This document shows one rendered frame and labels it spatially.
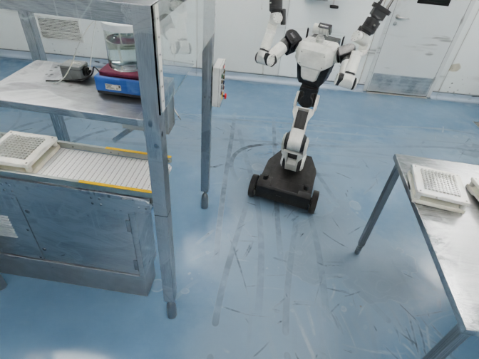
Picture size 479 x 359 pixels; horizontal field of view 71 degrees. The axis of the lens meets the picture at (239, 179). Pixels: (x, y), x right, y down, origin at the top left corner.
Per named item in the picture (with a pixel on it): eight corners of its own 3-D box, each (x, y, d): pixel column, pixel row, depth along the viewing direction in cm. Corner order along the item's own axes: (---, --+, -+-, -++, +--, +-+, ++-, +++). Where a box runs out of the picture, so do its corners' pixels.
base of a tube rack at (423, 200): (453, 184, 183) (455, 180, 182) (463, 214, 165) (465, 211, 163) (406, 173, 187) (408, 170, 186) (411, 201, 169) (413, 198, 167)
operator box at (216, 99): (224, 96, 231) (226, 58, 215) (219, 107, 218) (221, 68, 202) (215, 95, 232) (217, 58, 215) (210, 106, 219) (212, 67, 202)
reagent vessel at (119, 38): (154, 60, 135) (150, 10, 123) (141, 75, 123) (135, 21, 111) (117, 55, 136) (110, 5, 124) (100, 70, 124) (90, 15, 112)
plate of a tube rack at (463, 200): (457, 177, 180) (460, 174, 179) (468, 206, 162) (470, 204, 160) (410, 166, 184) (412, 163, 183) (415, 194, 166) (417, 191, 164)
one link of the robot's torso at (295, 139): (282, 149, 270) (298, 92, 269) (304, 154, 266) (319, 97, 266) (281, 147, 255) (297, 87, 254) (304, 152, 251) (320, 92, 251)
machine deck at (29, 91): (173, 85, 148) (173, 77, 146) (144, 129, 119) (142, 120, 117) (39, 68, 151) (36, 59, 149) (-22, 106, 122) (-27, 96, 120)
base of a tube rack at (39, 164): (60, 147, 173) (59, 144, 171) (32, 177, 154) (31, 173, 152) (14, 142, 174) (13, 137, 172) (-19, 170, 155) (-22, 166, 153)
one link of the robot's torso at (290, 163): (283, 156, 304) (286, 127, 260) (304, 162, 300) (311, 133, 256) (278, 171, 298) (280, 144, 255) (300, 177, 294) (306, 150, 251)
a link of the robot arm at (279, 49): (256, 69, 241) (276, 51, 248) (270, 73, 233) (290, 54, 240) (252, 55, 233) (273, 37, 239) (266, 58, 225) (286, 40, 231)
